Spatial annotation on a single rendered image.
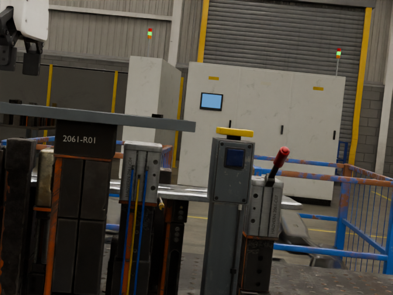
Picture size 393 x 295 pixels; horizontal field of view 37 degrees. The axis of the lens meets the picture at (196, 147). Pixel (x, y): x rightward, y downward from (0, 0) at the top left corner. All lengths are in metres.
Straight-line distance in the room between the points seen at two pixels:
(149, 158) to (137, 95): 7.99
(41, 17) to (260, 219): 0.58
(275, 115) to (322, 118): 0.71
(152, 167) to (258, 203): 0.23
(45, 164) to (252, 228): 0.43
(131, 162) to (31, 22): 0.33
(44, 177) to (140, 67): 8.01
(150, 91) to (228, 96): 1.20
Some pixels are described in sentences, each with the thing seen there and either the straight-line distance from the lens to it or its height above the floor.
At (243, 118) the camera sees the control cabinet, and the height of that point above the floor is 1.21.
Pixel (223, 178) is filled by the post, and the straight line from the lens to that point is 1.03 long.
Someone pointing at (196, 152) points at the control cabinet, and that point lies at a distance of 9.11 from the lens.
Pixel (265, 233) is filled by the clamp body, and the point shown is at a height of 0.95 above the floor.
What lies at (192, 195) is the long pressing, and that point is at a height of 1.00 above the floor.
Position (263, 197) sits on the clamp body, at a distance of 1.22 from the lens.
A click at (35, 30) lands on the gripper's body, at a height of 1.30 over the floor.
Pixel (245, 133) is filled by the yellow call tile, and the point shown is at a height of 1.15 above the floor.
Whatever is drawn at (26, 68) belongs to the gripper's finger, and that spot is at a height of 1.23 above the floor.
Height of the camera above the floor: 1.18
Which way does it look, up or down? 3 degrees down
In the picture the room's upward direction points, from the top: 6 degrees clockwise
